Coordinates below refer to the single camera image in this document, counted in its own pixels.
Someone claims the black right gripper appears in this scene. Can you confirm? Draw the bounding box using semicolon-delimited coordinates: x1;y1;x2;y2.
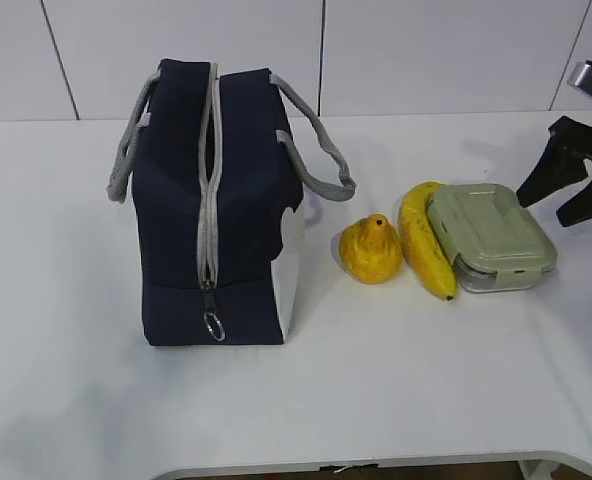
516;116;592;227

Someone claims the yellow banana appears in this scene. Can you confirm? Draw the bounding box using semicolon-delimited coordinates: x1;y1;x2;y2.
398;181;458;301

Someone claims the navy blue lunch bag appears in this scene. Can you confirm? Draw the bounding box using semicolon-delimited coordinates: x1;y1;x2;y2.
107;59;356;346

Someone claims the green lid glass container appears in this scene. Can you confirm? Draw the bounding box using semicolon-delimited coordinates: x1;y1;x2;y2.
427;184;558;293

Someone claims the yellow pear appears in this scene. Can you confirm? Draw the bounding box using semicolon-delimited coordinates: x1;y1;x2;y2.
339;214;403;284

